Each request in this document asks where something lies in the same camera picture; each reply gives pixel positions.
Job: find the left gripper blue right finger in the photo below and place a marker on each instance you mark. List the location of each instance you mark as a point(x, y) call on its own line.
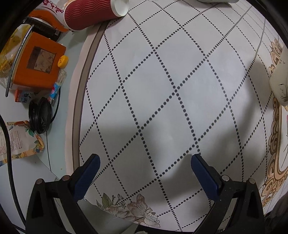
point(247, 215)

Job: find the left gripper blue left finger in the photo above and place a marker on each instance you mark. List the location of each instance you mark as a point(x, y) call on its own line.
point(42, 214)

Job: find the white cup with ink print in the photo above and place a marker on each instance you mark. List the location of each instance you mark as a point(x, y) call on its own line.
point(278, 80)

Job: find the red ribbed paper cup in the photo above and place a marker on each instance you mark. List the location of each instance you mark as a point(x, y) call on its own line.
point(79, 14)

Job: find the grey cylindrical cup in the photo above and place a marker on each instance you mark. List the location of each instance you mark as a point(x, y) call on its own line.
point(218, 1)

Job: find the printed paper packet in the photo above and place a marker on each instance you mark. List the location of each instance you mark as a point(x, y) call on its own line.
point(23, 141)

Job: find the small blue red carton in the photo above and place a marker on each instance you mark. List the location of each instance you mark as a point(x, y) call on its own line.
point(54, 93)

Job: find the orange square box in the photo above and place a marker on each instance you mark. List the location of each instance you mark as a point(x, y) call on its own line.
point(36, 67)

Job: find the small yellow cap bottle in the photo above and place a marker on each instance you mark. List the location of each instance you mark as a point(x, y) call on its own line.
point(62, 63)

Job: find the yellow plastic bag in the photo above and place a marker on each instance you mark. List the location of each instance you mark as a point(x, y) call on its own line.
point(11, 48)

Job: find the black remote control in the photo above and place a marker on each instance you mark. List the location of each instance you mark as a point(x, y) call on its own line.
point(43, 28)

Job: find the white orange printed bag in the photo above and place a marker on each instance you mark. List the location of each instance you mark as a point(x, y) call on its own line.
point(51, 14)

